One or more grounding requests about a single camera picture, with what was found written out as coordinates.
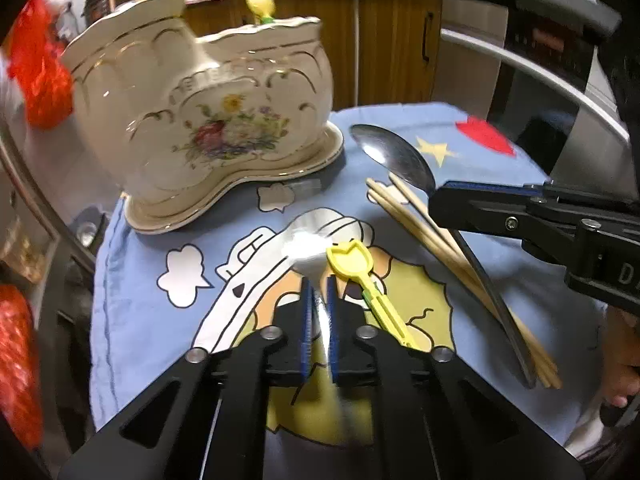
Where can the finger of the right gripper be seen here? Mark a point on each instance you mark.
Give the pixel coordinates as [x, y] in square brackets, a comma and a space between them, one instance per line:
[525, 190]
[495, 214]

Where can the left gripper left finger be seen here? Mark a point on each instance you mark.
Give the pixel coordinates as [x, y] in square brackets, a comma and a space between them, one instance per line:
[205, 416]

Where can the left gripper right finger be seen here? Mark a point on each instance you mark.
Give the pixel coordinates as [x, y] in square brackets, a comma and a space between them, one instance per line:
[433, 417]

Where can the wooden chopstick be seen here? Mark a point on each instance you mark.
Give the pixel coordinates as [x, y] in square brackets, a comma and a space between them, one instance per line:
[399, 208]
[543, 361]

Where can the yellow green plastic utensil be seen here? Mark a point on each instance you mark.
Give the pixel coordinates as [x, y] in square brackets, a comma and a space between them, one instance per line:
[352, 261]

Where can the small silver spoon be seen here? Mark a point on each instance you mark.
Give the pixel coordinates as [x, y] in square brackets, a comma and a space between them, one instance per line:
[306, 239]

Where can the wooden kitchen cabinets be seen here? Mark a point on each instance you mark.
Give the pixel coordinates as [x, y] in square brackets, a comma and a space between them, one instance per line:
[381, 51]

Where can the person right hand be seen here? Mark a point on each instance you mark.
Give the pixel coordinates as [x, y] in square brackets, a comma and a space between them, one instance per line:
[620, 378]

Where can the built-in oven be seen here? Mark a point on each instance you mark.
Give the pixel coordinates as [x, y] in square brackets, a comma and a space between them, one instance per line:
[565, 140]

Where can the blue cartoon cloth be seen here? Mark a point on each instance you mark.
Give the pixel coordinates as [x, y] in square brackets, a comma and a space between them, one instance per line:
[211, 283]

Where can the red plastic bag on shelf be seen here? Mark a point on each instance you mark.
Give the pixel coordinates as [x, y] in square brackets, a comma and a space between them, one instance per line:
[20, 393]

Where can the cream floral ceramic utensil holder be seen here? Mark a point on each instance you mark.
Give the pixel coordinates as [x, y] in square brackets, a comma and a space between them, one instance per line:
[178, 120]

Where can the red plastic bag hanging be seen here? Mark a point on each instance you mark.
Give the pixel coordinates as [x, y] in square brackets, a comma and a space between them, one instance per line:
[35, 64]

